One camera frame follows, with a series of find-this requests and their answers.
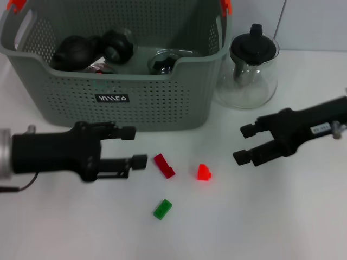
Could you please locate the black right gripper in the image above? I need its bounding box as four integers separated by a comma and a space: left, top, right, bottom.
232, 96, 347, 167

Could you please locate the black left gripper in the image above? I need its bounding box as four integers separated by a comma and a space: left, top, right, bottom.
12, 121, 149, 183

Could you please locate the dark red toy brick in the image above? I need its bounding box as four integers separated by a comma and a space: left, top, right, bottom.
153, 153, 176, 179

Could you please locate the tall orange-red toy brick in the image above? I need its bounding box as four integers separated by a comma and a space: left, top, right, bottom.
197, 164, 214, 181

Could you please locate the green toy brick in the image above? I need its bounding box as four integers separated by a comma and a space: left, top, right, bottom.
153, 199, 173, 220

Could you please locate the glass teacup black sleeve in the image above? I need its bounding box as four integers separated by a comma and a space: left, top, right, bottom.
99, 29, 136, 66
147, 50, 183, 76
83, 61, 117, 75

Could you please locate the grey perforated storage bin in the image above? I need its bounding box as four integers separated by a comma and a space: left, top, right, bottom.
0, 0, 234, 133

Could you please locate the glass teapot black lid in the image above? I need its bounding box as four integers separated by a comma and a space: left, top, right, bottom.
214, 23, 279, 110

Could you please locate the dark clay teapot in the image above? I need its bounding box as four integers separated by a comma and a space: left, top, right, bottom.
51, 35, 100, 73

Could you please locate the right gripper cable silver plug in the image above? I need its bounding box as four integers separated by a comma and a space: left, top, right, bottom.
332, 120, 347, 140

